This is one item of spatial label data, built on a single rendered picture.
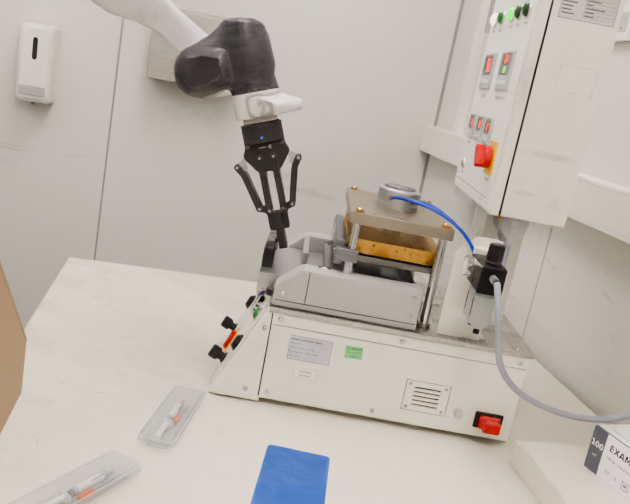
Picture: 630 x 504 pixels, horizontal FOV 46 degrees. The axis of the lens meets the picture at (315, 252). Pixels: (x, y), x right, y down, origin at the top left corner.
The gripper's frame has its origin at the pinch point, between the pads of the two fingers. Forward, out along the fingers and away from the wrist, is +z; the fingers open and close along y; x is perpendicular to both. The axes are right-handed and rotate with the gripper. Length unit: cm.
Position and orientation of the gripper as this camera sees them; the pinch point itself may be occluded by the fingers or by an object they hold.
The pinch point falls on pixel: (280, 229)
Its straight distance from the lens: 138.7
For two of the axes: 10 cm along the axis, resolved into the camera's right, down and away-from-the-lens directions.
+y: -9.9, 1.6, 0.5
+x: -0.1, 2.4, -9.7
